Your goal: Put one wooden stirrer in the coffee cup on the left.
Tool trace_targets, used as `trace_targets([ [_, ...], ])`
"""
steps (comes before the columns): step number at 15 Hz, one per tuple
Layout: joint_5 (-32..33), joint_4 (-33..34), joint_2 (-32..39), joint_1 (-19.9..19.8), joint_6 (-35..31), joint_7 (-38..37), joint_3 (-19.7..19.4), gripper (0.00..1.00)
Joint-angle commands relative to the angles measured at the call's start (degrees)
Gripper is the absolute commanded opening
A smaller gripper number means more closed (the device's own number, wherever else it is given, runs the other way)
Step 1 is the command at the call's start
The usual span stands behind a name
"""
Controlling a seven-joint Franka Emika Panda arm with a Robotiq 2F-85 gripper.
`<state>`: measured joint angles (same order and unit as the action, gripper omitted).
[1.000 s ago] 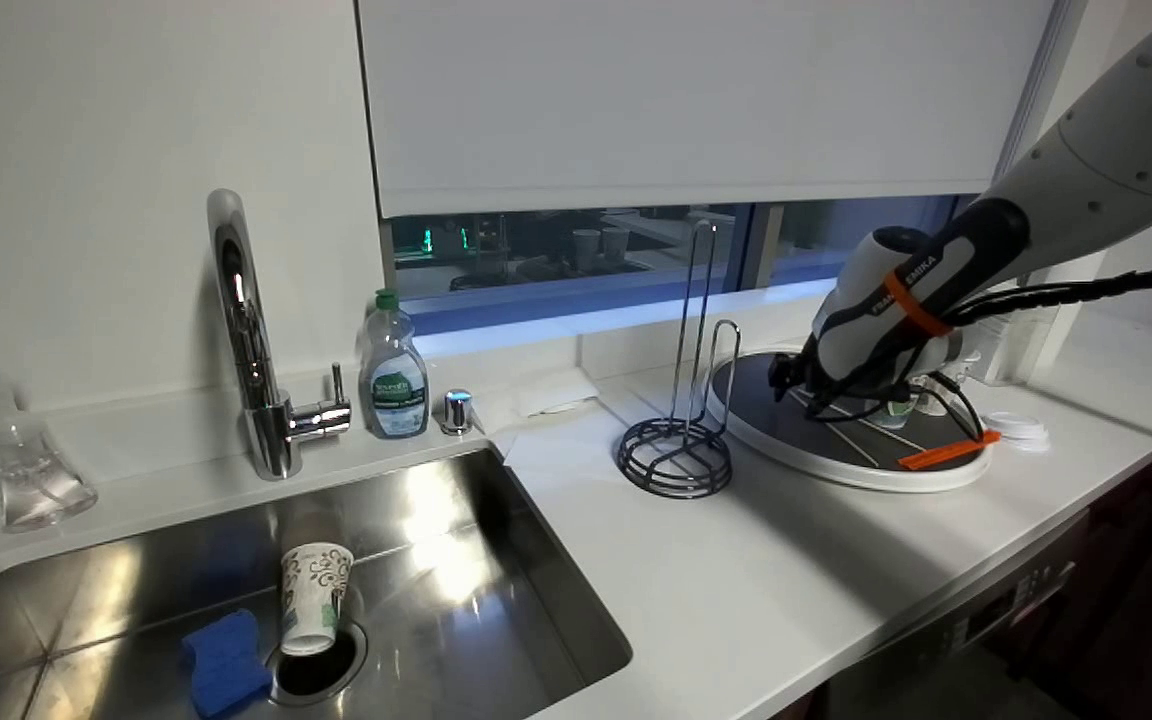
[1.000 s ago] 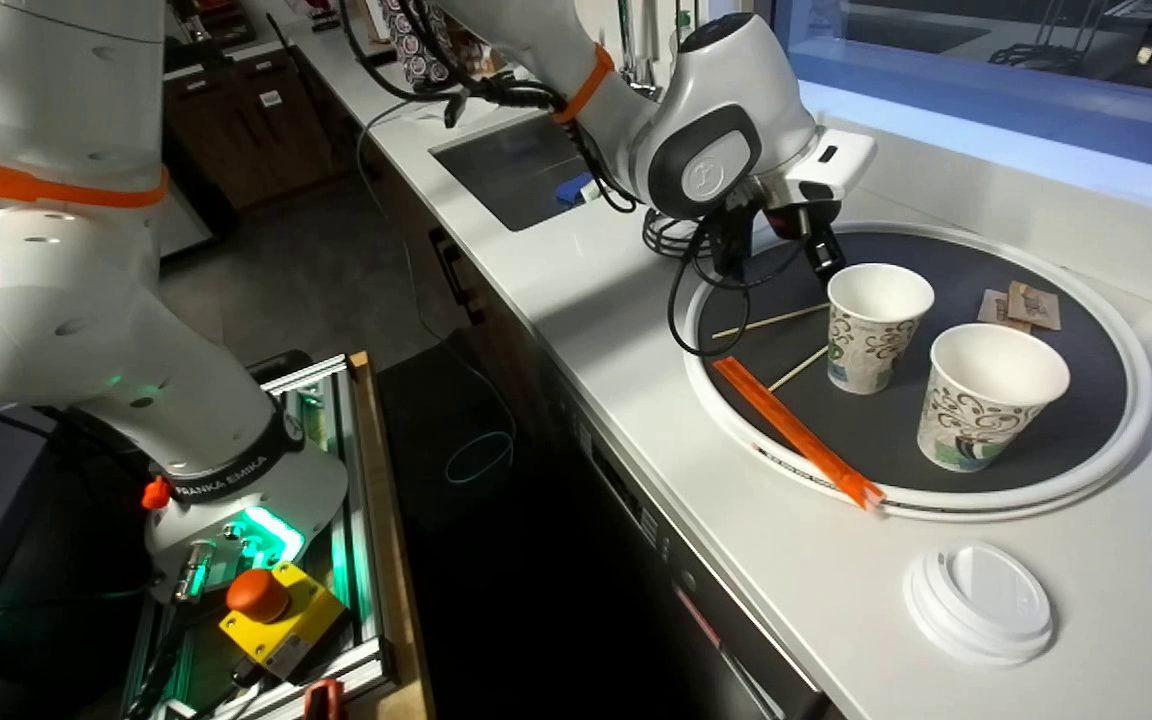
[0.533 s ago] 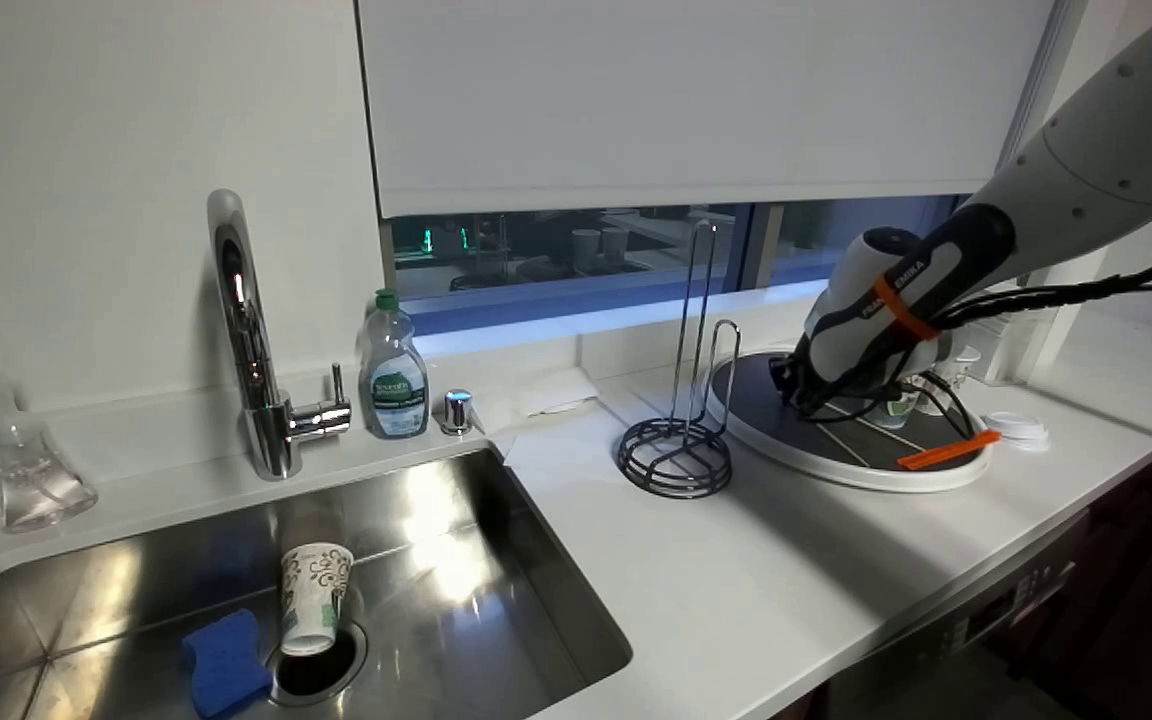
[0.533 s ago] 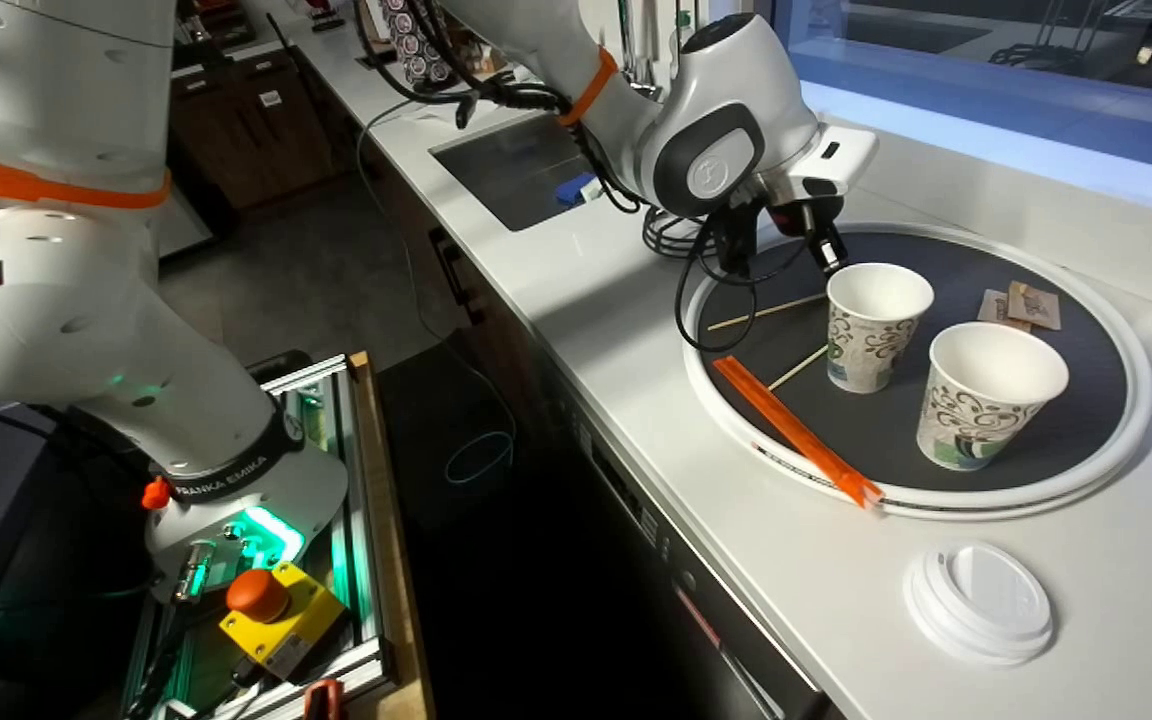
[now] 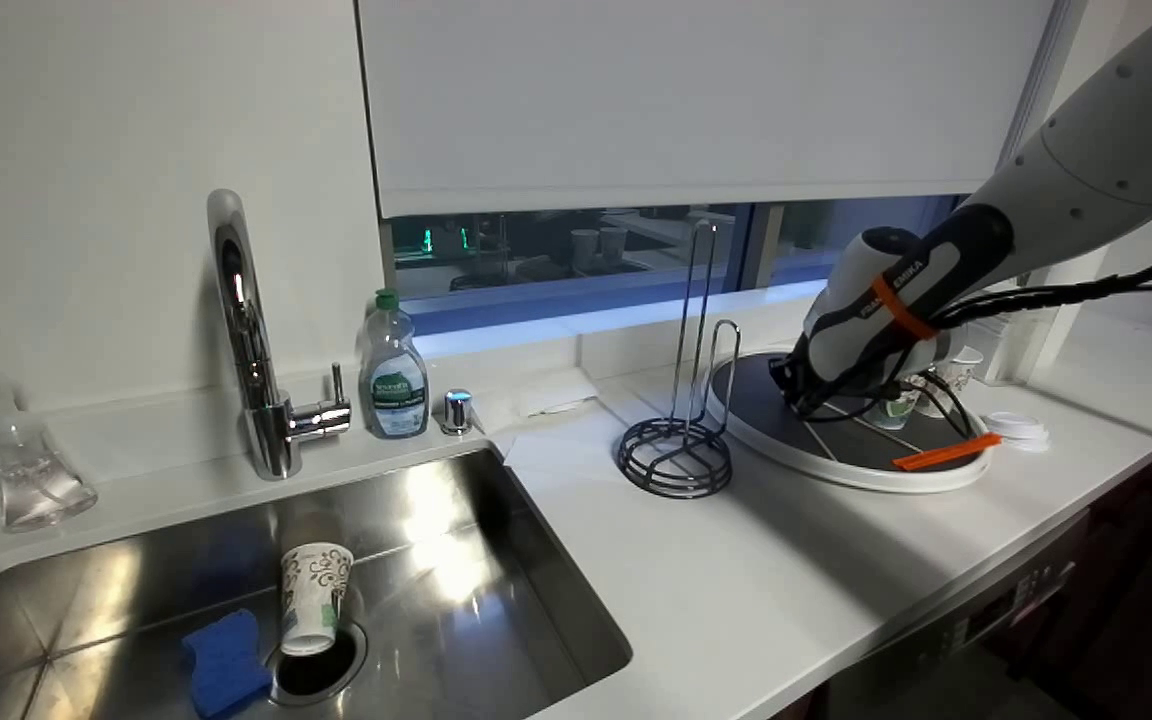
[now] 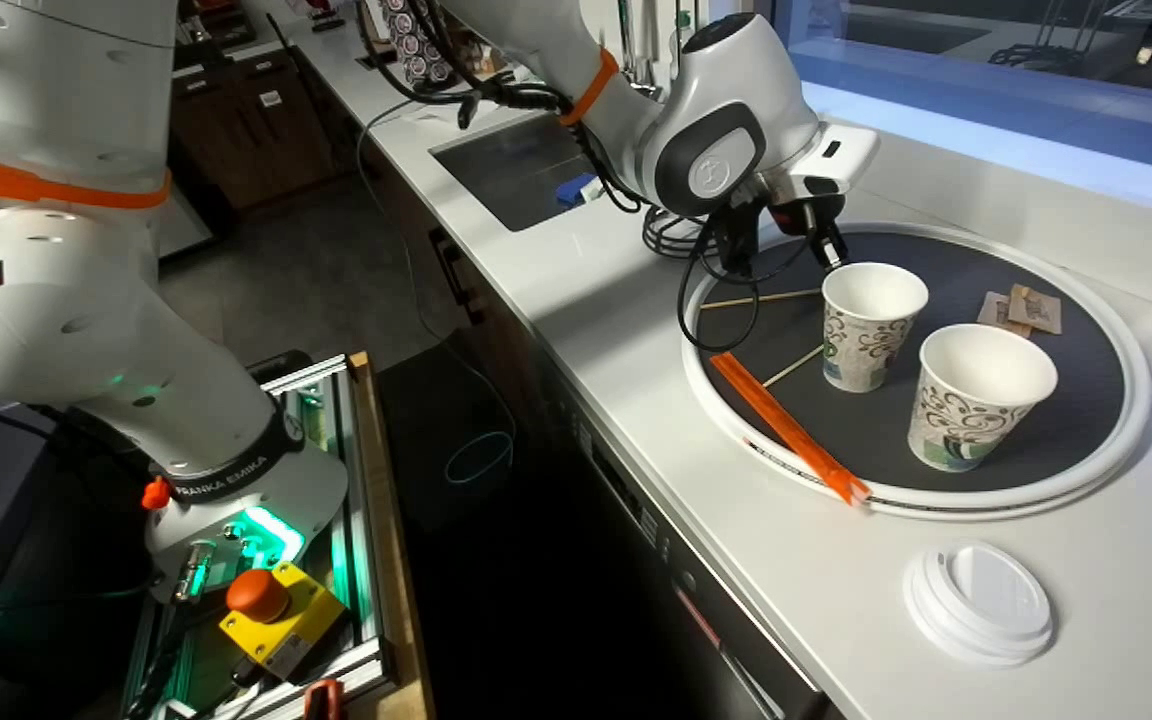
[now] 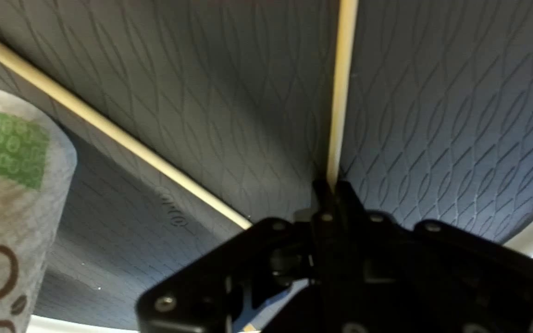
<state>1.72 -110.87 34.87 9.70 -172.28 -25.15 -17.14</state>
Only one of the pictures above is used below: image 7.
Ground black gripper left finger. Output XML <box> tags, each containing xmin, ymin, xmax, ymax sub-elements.
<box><xmin>135</xmin><ymin>179</ymin><xmax>359</xmax><ymax>333</ymax></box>

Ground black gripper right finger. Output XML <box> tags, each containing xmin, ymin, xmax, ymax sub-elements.
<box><xmin>337</xmin><ymin>179</ymin><xmax>533</xmax><ymax>333</ymax></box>

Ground wooden coffee stirrer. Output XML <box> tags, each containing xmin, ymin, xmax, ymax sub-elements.
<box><xmin>0</xmin><ymin>20</ymin><xmax>255</xmax><ymax>231</ymax></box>
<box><xmin>324</xmin><ymin>0</ymin><xmax>361</xmax><ymax>186</ymax></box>

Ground patterned paper coffee cup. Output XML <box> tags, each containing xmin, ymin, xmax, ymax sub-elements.
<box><xmin>0</xmin><ymin>81</ymin><xmax>79</xmax><ymax>333</ymax></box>

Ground round black white-rimmed tray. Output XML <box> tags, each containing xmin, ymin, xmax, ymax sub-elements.
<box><xmin>0</xmin><ymin>0</ymin><xmax>533</xmax><ymax>333</ymax></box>

